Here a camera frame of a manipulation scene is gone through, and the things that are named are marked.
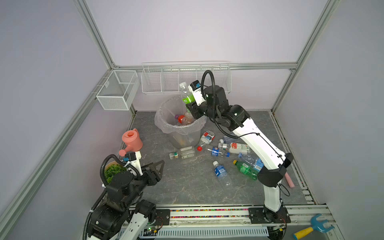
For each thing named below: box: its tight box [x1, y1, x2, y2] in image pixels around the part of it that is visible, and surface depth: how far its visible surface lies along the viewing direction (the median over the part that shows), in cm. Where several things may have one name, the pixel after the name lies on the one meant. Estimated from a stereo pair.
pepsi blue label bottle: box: [211, 146, 231, 157], surface depth 93 cm
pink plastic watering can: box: [119, 128, 143, 157], surface depth 95 cm
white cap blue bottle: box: [213, 160, 232, 187], surface depth 86 cm
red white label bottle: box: [197, 130, 216, 152], surface depth 101 cm
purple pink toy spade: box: [285, 172, 295, 188], surface depth 85 cm
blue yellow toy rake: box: [293, 213, 335, 240], surface depth 71 cm
